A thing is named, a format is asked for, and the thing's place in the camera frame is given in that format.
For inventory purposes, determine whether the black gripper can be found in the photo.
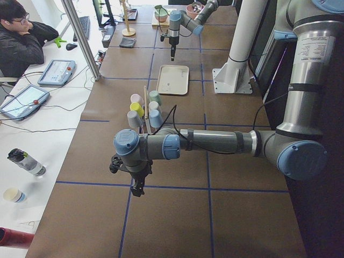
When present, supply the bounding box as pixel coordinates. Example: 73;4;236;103
119;160;153;197
168;29;180;61

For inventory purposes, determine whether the cream rabbit tray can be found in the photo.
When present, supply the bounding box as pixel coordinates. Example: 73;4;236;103
156;64;189;96

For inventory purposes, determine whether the green cup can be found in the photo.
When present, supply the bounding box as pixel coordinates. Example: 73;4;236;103
149;90;162;106

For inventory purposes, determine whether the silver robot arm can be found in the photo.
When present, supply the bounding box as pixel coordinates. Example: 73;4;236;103
110;1;343;197
161;1;221;61

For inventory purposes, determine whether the white cup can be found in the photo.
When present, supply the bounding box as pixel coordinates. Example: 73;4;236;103
148;101;162;113

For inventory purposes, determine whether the dark metal glass tray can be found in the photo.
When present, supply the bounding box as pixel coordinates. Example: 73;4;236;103
126;9;138;22

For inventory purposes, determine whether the pink cup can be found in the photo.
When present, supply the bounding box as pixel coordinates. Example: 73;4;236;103
130;94;145;105

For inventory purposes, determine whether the yellow cup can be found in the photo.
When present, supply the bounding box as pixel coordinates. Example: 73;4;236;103
130;102;145;117

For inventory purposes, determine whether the grey cup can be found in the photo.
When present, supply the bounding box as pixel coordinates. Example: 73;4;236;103
127;111;143;128

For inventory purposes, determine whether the light blue cup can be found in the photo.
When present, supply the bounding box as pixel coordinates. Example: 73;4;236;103
149;109;163;128

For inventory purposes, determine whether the paper cup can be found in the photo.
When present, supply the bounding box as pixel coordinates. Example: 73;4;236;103
3;188;26;203

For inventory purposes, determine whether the wooden cutting board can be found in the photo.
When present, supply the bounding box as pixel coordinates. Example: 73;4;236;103
152;9;170;27

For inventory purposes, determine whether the green bowl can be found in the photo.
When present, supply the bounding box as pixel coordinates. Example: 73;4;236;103
154;8;168;23

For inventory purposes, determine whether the pink ice bowl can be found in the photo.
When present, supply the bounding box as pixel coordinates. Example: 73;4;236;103
186;2;204;19

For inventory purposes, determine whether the wooden mug tree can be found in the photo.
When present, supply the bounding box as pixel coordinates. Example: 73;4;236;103
121;0;136;37

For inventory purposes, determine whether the grey folded cloth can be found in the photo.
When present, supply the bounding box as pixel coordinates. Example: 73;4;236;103
119;37;136;48

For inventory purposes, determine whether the black box with label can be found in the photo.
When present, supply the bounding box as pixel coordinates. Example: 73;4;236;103
101;25;116;48

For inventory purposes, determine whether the black monitor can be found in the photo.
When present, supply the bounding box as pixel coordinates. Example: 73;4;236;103
92;0;116;28

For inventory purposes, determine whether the black keyboard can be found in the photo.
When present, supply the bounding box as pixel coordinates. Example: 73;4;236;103
78;16;91;40

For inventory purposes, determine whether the black computer mouse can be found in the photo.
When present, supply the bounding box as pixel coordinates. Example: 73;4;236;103
66;43;77;51

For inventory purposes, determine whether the green plastic toy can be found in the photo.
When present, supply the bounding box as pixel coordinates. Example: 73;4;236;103
54;37;67;48

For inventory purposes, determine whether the upper blue teach pendant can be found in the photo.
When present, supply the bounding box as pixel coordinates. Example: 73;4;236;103
38;60;76;87

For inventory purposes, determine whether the blue teach pendant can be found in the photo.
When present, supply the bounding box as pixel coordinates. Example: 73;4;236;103
38;60;76;87
1;84;50;121

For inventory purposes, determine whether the clear water bottle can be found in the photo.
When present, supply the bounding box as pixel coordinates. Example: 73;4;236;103
7;148;46;176

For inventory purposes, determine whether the red cylinder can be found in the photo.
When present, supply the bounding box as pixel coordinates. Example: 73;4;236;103
1;227;34;249

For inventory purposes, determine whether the lower blue teach pendant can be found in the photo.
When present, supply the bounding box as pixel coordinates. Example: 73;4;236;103
1;84;50;121

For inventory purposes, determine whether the seated person in black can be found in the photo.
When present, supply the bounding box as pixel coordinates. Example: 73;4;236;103
1;1;59;78

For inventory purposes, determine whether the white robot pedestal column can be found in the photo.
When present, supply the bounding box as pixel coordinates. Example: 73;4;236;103
212;0;268;94

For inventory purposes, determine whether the aluminium frame post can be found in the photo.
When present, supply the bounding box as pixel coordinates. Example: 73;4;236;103
61;0;101;81

